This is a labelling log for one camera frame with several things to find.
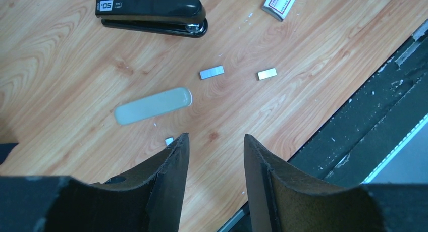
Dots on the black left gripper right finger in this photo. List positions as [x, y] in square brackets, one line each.
[282, 197]

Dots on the beige canvas tote bag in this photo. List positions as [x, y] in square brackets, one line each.
[5, 150]

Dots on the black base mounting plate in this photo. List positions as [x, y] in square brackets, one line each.
[379, 135]

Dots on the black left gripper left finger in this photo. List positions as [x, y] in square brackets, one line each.
[147, 197]

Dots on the long staple strip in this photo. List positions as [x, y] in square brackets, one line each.
[211, 72]

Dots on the black large stapler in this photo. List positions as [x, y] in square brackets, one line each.
[185, 18]

